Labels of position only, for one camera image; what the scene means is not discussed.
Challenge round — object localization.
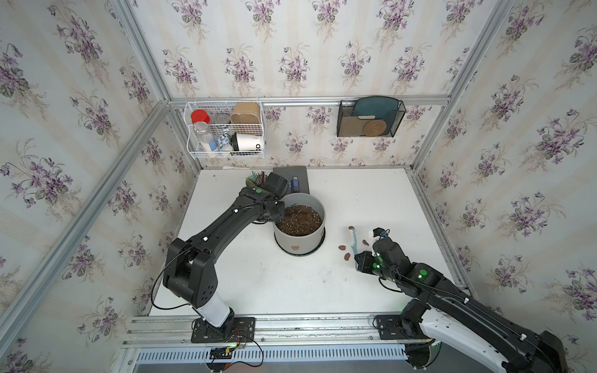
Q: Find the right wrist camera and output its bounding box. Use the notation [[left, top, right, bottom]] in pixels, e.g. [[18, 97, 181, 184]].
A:
[[372, 228, 389, 240]]

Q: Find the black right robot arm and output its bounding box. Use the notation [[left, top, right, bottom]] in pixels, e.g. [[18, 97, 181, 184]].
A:
[[354, 228, 569, 372]]

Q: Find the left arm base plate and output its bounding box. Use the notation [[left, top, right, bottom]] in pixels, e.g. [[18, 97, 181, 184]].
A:
[[191, 316, 256, 343]]

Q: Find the green pen holder cup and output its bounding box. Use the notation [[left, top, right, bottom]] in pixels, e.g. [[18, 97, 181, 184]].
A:
[[246, 171, 266, 187]]

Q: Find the dark green pot saucer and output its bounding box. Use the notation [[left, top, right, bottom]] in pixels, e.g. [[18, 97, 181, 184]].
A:
[[275, 229, 326, 257]]

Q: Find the black mesh wall organizer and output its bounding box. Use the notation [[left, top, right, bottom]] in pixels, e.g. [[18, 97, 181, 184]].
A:
[[336, 99, 407, 138]]

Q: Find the teal plate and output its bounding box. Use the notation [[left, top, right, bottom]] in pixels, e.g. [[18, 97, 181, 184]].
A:
[[352, 96, 401, 137]]

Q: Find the dark grey mat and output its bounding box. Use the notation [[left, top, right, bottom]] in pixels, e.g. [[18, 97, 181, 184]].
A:
[[285, 166, 310, 194]]

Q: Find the round cork coaster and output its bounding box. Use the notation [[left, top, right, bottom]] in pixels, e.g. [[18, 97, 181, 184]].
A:
[[362, 119, 387, 137]]

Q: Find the white black cup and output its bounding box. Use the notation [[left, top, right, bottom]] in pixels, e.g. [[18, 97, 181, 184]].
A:
[[231, 132, 264, 152]]

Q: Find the white ceramic pot with soil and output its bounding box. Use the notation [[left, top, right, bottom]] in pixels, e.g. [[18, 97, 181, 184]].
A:
[[274, 193, 326, 243]]

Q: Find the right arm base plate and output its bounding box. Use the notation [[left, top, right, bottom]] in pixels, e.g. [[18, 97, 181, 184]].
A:
[[373, 314, 415, 340]]

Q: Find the small circuit board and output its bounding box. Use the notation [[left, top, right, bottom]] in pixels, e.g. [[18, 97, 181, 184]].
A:
[[209, 348, 235, 361]]

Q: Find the red lidded jar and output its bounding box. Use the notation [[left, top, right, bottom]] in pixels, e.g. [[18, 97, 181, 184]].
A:
[[191, 110, 211, 124]]

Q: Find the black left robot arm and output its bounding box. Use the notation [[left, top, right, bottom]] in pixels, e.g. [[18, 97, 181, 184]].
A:
[[162, 173, 289, 333]]

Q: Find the clear plastic bottle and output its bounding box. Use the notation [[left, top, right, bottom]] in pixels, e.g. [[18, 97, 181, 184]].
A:
[[193, 121, 219, 152]]

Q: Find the blue black utility knife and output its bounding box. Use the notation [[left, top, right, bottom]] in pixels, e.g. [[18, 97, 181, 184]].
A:
[[291, 177, 300, 194]]

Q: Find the white wire wall basket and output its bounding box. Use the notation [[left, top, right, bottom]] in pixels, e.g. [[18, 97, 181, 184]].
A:
[[183, 99, 266, 159]]

